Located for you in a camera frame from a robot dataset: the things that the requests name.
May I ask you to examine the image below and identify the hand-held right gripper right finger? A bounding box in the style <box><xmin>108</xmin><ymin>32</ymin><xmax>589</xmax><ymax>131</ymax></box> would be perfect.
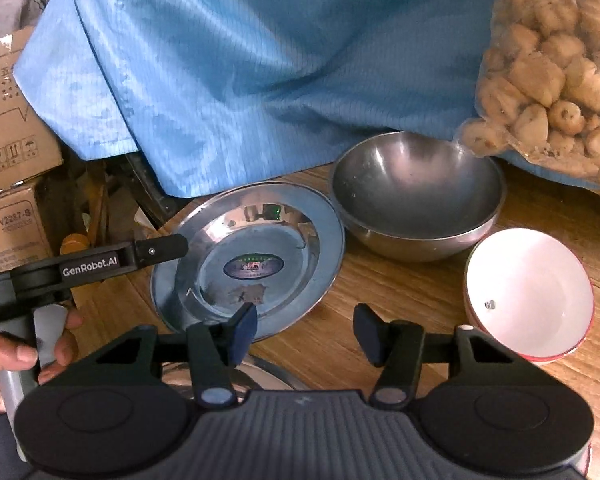
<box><xmin>353</xmin><ymin>303</ymin><xmax>517</xmax><ymax>409</ymax></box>

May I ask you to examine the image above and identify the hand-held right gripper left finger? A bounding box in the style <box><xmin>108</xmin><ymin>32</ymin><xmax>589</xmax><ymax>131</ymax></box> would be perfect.
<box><xmin>95</xmin><ymin>302</ymin><xmax>259</xmax><ymax>407</ymax></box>

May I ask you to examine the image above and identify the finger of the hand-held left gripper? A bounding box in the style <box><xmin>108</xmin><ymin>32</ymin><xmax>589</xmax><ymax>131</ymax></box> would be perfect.
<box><xmin>134</xmin><ymin>233</ymin><xmax>190</xmax><ymax>267</ymax></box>

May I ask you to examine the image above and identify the stainless steel plate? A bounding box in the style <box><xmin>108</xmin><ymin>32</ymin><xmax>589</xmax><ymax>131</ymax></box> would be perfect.
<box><xmin>150</xmin><ymin>181</ymin><xmax>346</xmax><ymax>345</ymax></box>
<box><xmin>161</xmin><ymin>351</ymin><xmax>307</xmax><ymax>394</ymax></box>

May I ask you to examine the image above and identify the stainless steel bowl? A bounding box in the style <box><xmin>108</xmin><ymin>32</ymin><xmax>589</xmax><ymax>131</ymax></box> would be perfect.
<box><xmin>330</xmin><ymin>131</ymin><xmax>507</xmax><ymax>263</ymax></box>

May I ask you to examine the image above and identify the white bowl with red rim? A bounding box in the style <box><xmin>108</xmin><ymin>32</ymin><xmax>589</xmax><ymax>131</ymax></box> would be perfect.
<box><xmin>462</xmin><ymin>228</ymin><xmax>595</xmax><ymax>364</ymax></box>

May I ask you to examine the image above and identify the person's left hand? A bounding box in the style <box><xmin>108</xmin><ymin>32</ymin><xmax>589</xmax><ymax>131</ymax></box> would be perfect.
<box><xmin>0</xmin><ymin>308</ymin><xmax>84</xmax><ymax>413</ymax></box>

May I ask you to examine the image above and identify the small cardboard box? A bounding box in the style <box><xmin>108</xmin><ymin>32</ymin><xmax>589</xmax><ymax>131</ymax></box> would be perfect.
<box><xmin>0</xmin><ymin>181</ymin><xmax>55</xmax><ymax>275</ymax></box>

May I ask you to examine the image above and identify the large cardboard box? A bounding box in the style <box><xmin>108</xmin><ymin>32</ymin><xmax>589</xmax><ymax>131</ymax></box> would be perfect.
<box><xmin>0</xmin><ymin>25</ymin><xmax>64</xmax><ymax>202</ymax></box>

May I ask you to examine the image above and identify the blue cloth garment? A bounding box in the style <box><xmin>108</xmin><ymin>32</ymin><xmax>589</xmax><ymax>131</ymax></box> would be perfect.
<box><xmin>14</xmin><ymin>0</ymin><xmax>600</xmax><ymax>202</ymax></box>

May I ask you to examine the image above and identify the grey bundle on boxes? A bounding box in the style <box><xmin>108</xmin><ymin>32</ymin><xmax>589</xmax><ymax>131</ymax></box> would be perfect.
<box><xmin>0</xmin><ymin>0</ymin><xmax>52</xmax><ymax>45</ymax></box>

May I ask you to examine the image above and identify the clear bag of snacks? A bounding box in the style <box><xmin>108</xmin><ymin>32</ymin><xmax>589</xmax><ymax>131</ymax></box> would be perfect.
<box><xmin>454</xmin><ymin>0</ymin><xmax>600</xmax><ymax>192</ymax></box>

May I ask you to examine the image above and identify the orange wooden handle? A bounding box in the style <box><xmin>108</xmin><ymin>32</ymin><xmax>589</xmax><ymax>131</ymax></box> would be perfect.
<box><xmin>60</xmin><ymin>233</ymin><xmax>90</xmax><ymax>257</ymax></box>

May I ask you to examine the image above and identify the black metal frame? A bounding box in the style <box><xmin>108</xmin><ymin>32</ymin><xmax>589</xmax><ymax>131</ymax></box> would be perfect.
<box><xmin>124</xmin><ymin>151</ymin><xmax>182</xmax><ymax>228</ymax></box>

